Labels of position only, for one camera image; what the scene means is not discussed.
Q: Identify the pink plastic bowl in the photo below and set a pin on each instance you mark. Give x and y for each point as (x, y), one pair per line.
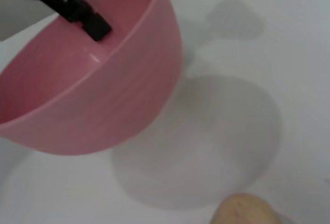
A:
(103, 100)

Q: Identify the tan egg yolk pastry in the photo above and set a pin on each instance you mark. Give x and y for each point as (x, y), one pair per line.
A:
(245, 211)

